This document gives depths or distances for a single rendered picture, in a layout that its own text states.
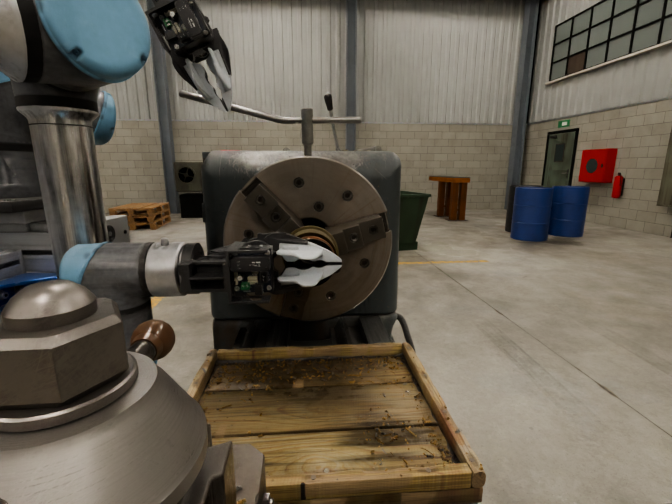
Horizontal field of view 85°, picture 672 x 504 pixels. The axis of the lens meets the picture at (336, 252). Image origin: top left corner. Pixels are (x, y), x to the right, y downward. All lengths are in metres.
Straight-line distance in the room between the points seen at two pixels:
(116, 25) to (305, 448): 0.53
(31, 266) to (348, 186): 0.61
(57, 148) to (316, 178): 0.38
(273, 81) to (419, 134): 4.23
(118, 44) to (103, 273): 0.27
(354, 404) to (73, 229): 0.48
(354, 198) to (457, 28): 11.44
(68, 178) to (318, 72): 10.40
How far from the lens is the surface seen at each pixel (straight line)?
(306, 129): 0.71
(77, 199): 0.66
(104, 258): 0.56
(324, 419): 0.55
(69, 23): 0.51
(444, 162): 11.41
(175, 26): 0.68
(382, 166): 0.86
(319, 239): 0.55
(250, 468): 0.29
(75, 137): 0.66
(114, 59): 0.52
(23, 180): 0.91
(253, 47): 11.12
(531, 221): 6.98
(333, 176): 0.68
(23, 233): 0.88
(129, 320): 0.57
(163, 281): 0.53
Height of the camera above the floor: 1.22
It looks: 13 degrees down
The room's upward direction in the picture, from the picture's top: straight up
